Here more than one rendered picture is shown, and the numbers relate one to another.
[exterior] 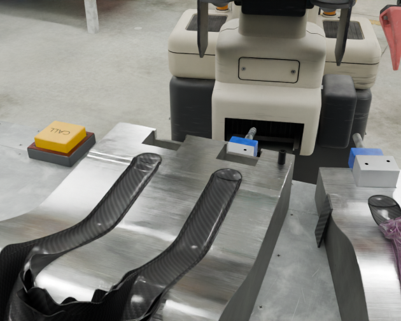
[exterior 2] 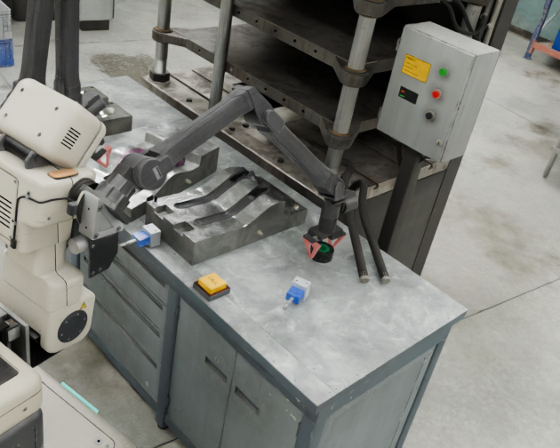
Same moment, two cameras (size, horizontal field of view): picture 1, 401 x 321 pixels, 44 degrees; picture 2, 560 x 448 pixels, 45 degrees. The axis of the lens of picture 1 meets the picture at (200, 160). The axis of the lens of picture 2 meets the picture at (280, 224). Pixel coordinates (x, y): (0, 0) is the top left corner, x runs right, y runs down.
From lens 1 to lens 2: 2.45 m
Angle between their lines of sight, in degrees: 111
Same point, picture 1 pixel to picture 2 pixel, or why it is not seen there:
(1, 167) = (244, 293)
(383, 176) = not seen: hidden behind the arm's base
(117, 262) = (236, 189)
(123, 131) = (196, 236)
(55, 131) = (214, 281)
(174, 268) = (220, 190)
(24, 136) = (226, 308)
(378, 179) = not seen: hidden behind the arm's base
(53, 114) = not seen: outside the picture
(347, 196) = (138, 198)
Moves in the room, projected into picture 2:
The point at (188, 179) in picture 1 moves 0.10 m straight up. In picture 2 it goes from (191, 212) to (194, 185)
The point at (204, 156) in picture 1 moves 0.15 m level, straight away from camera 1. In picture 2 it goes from (178, 214) to (149, 234)
